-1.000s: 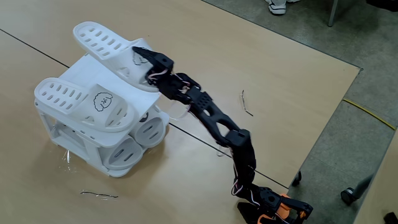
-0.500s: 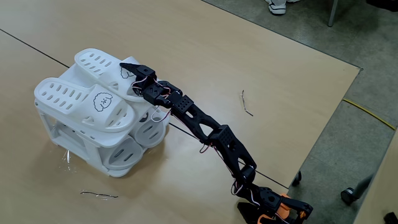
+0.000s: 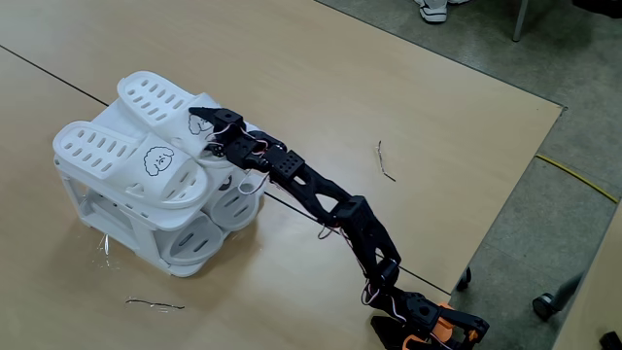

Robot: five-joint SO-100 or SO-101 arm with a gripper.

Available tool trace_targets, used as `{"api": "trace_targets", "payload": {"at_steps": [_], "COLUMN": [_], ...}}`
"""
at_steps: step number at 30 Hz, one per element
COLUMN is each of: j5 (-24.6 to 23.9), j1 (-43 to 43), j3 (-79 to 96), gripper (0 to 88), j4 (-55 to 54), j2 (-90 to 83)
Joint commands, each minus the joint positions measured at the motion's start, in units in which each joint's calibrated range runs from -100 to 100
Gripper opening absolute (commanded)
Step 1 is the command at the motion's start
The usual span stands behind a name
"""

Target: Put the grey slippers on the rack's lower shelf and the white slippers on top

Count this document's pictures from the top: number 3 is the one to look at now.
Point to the white dog print slipper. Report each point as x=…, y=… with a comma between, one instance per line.
x=155, y=99
x=97, y=150

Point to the grey bear print slipper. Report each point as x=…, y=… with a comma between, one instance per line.
x=192, y=240
x=235, y=209

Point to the white two-shelf shoe rack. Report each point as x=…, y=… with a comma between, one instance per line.
x=146, y=245

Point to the thin clear tape strip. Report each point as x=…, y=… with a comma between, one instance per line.
x=380, y=155
x=155, y=304

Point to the person's white shoe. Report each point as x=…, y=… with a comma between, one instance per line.
x=433, y=12

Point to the grey metal furniture leg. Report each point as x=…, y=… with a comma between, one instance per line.
x=520, y=22

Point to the grey chair leg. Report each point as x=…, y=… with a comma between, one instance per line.
x=568, y=291

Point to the small black floor object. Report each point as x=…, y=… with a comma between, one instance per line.
x=611, y=341

